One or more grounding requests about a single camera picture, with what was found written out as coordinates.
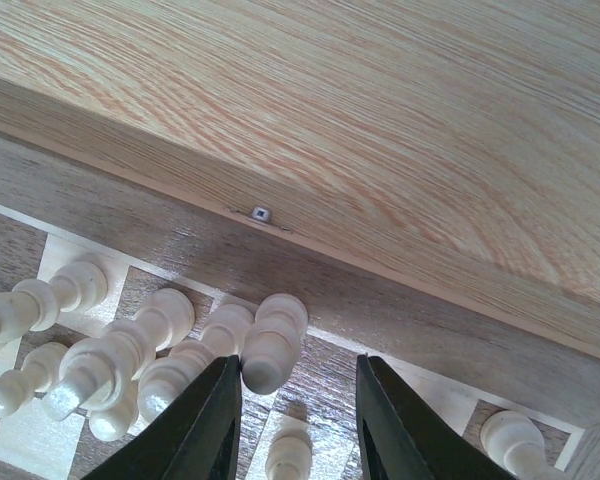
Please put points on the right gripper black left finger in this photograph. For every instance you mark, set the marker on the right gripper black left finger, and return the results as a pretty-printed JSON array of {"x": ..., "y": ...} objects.
[{"x": 196, "y": 437}]

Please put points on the wooden chess board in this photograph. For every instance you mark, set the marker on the wooden chess board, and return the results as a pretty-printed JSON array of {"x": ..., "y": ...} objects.
[{"x": 73, "y": 186}]

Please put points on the white bishop king side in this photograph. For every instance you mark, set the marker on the white bishop king side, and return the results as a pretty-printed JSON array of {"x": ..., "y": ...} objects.
[{"x": 273, "y": 344}]

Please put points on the white chess piece tall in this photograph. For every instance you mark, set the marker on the white chess piece tall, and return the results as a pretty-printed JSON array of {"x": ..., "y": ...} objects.
[{"x": 95, "y": 373}]

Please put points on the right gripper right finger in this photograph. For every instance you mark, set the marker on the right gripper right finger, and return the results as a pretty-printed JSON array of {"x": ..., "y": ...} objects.
[{"x": 401, "y": 436}]

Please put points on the white chess piece pair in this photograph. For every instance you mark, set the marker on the white chess piece pair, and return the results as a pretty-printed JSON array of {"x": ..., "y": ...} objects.
[{"x": 223, "y": 334}]

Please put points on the white pawn lowest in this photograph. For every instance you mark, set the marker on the white pawn lowest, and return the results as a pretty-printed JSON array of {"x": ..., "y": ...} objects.
[{"x": 114, "y": 423}]

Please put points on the white pawn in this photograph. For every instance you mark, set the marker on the white pawn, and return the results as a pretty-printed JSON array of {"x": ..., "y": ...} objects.
[
  {"x": 289, "y": 458},
  {"x": 39, "y": 372}
]

